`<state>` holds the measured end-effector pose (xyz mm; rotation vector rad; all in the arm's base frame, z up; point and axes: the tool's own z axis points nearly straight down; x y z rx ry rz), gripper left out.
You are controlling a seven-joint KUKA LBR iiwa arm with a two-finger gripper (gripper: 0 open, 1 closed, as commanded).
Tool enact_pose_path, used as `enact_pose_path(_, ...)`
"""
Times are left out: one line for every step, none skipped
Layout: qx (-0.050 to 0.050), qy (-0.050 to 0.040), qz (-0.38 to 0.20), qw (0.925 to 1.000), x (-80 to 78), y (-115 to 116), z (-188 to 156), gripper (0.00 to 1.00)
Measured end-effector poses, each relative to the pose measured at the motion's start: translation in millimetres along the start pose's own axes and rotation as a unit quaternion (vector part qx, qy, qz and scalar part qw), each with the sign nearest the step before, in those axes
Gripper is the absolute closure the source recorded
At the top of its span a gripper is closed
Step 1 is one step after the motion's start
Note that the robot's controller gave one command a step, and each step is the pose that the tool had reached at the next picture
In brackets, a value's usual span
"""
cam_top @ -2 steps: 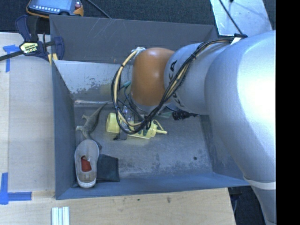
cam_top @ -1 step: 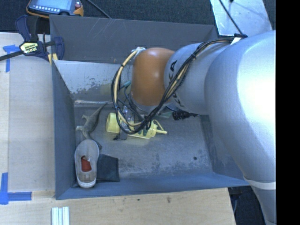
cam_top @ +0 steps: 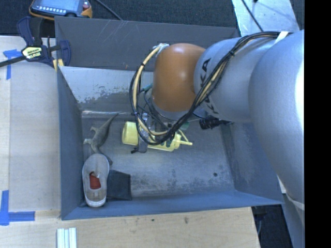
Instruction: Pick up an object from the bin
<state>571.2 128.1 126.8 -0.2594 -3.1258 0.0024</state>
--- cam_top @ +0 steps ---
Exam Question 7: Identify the pale wood board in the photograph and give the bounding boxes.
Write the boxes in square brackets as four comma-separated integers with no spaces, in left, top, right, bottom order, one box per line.
[8,60,62,212]

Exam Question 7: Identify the grey toy dinosaur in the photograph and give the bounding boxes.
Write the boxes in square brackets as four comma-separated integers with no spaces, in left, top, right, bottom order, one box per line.
[83,113,120,165]

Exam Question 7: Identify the black cloth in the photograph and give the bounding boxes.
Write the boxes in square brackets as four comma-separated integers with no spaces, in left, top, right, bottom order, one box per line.
[106,169,133,202]

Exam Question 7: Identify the black cylinder on white bracket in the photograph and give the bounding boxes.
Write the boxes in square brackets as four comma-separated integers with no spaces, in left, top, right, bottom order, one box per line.
[198,115,234,130]

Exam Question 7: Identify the grey metal bin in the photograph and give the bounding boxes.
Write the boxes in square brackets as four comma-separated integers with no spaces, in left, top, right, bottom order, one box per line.
[54,16,285,221]

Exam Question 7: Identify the grey shoe with orange insole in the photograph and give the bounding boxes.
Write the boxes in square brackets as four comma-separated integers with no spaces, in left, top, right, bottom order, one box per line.
[81,153,111,208]

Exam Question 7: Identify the yellow squeeze bottle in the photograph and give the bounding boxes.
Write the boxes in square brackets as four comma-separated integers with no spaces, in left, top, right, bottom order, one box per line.
[122,120,193,152]

